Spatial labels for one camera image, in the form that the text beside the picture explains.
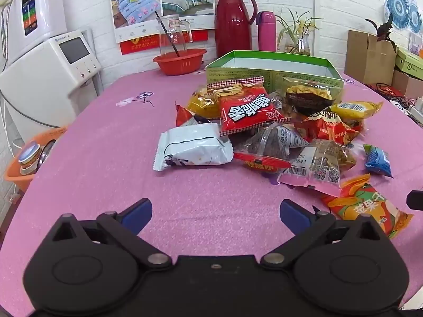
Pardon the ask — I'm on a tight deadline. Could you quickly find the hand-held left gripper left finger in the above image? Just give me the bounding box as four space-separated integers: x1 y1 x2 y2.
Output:
51 198 173 271

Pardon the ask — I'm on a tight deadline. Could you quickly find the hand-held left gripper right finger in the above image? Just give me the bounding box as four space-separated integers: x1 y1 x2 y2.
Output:
260 199 384 270

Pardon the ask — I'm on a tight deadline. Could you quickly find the green shoe box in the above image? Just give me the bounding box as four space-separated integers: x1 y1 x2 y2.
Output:
395 48 423 80

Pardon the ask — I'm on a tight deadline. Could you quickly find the red orange snack packet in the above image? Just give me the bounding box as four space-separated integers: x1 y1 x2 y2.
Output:
294 110 361 146

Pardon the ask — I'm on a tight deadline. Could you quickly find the orange mango print packet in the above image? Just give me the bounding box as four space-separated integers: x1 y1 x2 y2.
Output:
321 173 414 239

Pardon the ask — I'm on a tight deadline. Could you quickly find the medium blue patterned wall fan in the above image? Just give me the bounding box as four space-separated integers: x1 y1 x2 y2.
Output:
409 3 423 34

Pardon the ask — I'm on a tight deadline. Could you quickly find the blue small snack packet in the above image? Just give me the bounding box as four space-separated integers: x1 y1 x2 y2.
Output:
363 143 394 178

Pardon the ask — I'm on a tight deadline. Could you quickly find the glass pitcher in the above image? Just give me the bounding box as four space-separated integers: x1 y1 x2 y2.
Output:
159 15 193 57

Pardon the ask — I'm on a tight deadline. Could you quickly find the metal flexible hose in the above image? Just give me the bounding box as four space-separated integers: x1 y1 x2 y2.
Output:
0 5 14 62

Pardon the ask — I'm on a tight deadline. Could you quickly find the white blue jar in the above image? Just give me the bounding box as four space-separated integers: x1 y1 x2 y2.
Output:
18 140 42 175

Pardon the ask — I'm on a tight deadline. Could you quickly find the pink floral tablecloth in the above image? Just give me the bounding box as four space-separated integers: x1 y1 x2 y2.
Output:
0 68 423 317

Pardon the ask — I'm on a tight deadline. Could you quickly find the white snack packet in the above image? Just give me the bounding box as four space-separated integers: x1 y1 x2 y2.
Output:
153 123 234 172

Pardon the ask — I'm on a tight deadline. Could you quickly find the dark red plant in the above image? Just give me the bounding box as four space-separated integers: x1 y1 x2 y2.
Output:
365 13 397 53

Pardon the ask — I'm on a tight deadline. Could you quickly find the clear packet with pink edge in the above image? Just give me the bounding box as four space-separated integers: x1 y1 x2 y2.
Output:
278 139 357 197

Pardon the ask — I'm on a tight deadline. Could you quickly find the glass vase with plant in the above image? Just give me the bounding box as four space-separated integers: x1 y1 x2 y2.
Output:
276 7 324 57

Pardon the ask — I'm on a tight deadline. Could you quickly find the green cardboard box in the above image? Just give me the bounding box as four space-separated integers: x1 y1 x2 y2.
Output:
205 50 345 103

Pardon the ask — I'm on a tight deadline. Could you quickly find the white appliance with screen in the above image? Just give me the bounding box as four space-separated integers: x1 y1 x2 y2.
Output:
0 29 101 129

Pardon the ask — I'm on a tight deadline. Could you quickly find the clear packet with dark contents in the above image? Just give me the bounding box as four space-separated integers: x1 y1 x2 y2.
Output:
233 124 313 172

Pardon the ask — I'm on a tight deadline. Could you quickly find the black stirring stick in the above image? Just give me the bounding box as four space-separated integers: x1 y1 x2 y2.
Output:
155 11 181 57

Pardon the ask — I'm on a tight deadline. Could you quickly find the large blue patterned wall fan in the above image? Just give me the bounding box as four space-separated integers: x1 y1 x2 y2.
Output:
384 0 410 30

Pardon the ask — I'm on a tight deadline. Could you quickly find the red thermos jug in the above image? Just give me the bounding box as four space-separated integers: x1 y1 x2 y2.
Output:
214 0 258 58

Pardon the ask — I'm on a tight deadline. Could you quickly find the yellow packet with red label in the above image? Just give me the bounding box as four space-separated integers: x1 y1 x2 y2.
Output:
187 85 222 120

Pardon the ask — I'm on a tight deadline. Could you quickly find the red checkered snack packet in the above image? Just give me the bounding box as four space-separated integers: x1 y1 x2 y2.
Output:
206 77 292 137

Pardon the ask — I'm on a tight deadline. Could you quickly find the metal lid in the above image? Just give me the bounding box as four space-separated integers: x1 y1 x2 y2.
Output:
36 139 57 172

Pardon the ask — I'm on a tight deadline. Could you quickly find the small brown cardboard box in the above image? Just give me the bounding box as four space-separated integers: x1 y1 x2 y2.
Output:
392 69 423 100

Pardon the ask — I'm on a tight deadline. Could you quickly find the white water purifier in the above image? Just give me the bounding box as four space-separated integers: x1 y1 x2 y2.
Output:
7 0 67 63

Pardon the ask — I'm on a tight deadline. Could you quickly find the wall calendar poster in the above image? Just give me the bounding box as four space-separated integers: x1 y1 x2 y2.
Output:
108 0 215 55

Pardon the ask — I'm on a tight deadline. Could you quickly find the red white small packet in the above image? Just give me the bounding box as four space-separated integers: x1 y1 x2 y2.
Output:
174 102 212 128

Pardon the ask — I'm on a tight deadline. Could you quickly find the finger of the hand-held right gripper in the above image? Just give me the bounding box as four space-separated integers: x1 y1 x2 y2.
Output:
406 190 423 211

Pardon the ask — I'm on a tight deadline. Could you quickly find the pink thermos bottle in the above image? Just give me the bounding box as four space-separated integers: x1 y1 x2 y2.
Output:
256 11 277 53

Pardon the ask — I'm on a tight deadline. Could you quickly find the yellow snack packet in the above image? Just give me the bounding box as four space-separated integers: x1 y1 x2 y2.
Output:
330 101 384 129

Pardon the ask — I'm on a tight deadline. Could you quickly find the orange plastic basket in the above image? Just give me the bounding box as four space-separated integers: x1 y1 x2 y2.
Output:
4 125 68 192

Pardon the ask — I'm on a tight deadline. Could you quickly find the red plastic basin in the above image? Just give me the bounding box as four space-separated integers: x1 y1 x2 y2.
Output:
153 48 208 76

